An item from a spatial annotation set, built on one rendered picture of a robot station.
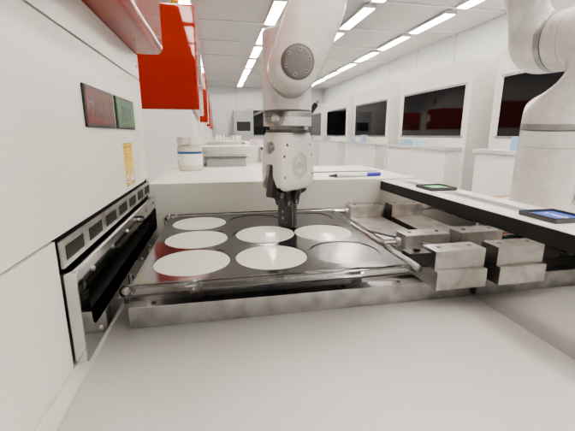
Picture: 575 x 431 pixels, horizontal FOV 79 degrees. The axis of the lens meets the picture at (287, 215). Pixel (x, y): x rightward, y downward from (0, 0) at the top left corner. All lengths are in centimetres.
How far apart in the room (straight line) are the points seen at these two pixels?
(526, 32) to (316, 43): 54
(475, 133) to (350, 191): 456
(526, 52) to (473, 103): 436
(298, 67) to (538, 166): 60
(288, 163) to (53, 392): 42
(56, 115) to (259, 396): 33
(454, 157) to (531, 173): 438
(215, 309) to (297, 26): 40
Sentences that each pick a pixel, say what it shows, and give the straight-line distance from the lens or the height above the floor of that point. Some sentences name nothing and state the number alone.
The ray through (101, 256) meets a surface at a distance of 45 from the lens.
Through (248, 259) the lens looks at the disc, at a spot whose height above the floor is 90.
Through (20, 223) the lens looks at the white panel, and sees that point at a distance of 33.
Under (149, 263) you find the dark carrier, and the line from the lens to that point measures 50.
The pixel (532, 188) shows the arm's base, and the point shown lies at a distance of 94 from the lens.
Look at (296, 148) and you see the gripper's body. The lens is 61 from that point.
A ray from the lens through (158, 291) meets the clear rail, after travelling 43.
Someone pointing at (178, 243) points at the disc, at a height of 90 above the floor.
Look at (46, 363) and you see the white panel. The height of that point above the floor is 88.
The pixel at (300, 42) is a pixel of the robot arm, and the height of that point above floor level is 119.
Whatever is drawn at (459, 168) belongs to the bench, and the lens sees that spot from 533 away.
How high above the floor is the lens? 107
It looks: 13 degrees down
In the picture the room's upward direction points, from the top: straight up
